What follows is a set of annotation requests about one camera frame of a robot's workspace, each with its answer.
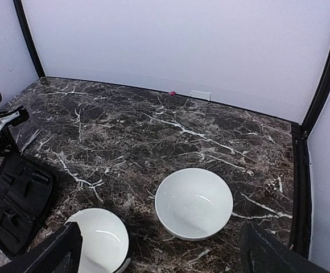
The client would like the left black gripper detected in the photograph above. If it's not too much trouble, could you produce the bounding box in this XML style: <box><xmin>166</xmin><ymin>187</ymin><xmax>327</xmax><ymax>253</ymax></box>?
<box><xmin>0</xmin><ymin>107</ymin><xmax>30</xmax><ymax>156</ymax></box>

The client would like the plain white bowl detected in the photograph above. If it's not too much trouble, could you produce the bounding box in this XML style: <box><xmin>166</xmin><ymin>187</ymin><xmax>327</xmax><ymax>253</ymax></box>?
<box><xmin>155</xmin><ymin>168</ymin><xmax>233</xmax><ymax>241</ymax></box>

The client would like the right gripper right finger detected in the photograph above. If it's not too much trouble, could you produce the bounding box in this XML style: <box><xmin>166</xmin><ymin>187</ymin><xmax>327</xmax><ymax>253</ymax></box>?
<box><xmin>240</xmin><ymin>222</ymin><xmax>328</xmax><ymax>273</ymax></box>

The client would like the black frame post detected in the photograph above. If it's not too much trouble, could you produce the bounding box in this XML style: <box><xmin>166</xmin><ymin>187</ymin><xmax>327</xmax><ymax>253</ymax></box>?
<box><xmin>300</xmin><ymin>0</ymin><xmax>330</xmax><ymax>137</ymax></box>
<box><xmin>13</xmin><ymin>0</ymin><xmax>46</xmax><ymax>78</ymax></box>

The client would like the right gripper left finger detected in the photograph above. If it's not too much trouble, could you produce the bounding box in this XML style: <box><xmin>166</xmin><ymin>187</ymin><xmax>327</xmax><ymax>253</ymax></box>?
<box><xmin>0</xmin><ymin>222</ymin><xmax>83</xmax><ymax>272</ymax></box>

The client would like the left black frame post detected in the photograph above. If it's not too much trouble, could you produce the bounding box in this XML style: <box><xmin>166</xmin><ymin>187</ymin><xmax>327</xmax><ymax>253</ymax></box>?
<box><xmin>13</xmin><ymin>0</ymin><xmax>46</xmax><ymax>78</ymax></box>

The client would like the black zippered tool case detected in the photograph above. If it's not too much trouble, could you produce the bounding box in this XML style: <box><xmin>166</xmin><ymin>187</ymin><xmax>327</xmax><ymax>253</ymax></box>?
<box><xmin>0</xmin><ymin>152</ymin><xmax>59</xmax><ymax>259</ymax></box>

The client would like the right black frame post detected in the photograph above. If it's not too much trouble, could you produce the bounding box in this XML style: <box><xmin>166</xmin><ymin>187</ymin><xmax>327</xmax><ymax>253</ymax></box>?
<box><xmin>300</xmin><ymin>0</ymin><xmax>330</xmax><ymax>137</ymax></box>

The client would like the white and teal bowl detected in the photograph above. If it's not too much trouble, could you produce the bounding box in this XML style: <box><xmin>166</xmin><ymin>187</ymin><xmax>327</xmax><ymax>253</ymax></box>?
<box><xmin>67</xmin><ymin>208</ymin><xmax>131</xmax><ymax>272</ymax></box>

